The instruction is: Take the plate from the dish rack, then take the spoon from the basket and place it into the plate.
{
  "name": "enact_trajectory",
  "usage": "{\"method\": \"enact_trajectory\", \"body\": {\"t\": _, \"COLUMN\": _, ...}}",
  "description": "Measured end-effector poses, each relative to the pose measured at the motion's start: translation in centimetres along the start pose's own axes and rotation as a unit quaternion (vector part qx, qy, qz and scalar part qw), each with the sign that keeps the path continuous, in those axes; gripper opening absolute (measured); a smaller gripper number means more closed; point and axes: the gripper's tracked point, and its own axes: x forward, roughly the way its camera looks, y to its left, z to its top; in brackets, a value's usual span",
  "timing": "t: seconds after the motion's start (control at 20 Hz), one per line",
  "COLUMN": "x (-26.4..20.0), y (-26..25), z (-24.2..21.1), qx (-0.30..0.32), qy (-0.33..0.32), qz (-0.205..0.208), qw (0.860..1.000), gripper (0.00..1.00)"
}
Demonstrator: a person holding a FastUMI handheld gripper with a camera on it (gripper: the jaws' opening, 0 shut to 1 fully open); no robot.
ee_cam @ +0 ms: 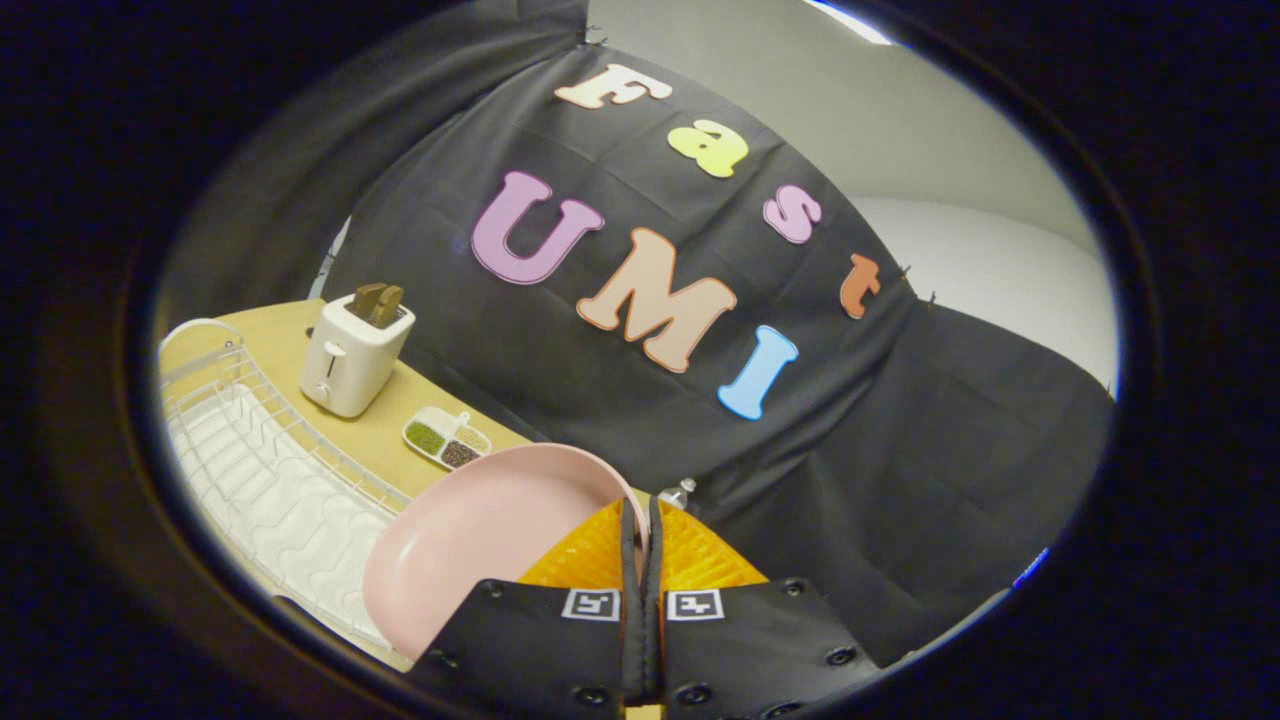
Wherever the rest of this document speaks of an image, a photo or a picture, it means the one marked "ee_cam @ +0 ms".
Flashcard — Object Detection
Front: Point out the white divided seasoning dish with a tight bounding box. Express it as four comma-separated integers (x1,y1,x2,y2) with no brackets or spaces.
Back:
402,405,493,471

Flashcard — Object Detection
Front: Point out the white wire dish rack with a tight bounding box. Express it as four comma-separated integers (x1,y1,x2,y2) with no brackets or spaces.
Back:
158,318,413,651

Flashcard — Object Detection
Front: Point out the pink plate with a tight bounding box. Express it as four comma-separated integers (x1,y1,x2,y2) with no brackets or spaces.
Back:
362,443,651,661

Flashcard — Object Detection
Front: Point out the white toaster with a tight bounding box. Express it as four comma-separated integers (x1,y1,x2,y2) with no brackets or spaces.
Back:
299,294,417,419

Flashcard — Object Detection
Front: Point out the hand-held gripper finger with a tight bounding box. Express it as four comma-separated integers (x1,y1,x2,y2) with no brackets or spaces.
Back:
405,497,646,708
643,495,883,718

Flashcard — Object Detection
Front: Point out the black backdrop cloth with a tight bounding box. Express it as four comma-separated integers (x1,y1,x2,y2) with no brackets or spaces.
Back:
160,0,1116,669

